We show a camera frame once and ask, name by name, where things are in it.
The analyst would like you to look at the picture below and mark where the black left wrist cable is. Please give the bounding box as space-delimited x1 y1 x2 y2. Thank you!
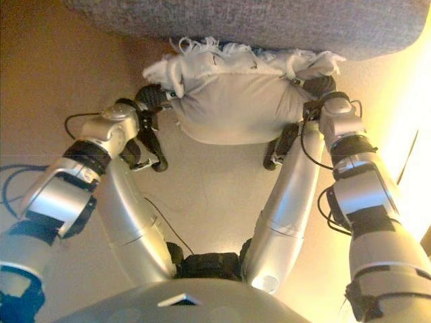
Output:
65 112 108 141

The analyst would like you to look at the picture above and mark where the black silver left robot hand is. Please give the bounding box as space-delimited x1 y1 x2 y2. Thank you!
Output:
134 85 185 112

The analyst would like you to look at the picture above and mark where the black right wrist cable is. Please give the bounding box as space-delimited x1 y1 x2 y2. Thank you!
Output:
300 119 335 171

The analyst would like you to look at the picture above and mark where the thin black floor cable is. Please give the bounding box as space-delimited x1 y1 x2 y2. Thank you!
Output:
143 196 195 256

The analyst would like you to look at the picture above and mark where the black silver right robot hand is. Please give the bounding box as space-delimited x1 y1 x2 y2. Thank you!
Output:
291 75 337 101

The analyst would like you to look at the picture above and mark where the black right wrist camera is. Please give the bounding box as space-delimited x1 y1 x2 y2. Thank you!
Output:
302 100 324 122

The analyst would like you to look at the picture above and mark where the black left forearm cable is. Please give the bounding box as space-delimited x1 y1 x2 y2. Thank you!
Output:
0 171 38 216
0 163 51 176

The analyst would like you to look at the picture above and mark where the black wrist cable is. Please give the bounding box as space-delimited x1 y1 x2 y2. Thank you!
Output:
65 112 108 141
300 119 335 171

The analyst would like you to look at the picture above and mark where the black right forearm cable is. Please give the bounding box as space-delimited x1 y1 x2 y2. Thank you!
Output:
317 186 353 236

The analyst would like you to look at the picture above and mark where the black forearm cable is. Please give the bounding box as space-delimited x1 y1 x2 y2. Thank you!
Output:
0 171 38 216
317 186 353 236
0 163 51 176

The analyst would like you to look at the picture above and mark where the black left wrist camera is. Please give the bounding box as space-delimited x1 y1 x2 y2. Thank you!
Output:
139 106 161 133

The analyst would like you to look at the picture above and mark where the grey fabric armchair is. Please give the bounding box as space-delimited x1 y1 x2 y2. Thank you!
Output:
63 0 427 62

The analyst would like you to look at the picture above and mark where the white fringed cushion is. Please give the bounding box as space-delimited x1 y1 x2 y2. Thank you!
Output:
143 35 347 146

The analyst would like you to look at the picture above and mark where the silver robot torso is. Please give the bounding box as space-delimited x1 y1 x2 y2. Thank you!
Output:
60 239 306 323

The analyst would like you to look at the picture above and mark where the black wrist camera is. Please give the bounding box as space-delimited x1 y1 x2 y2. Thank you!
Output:
139 106 161 133
302 100 324 122

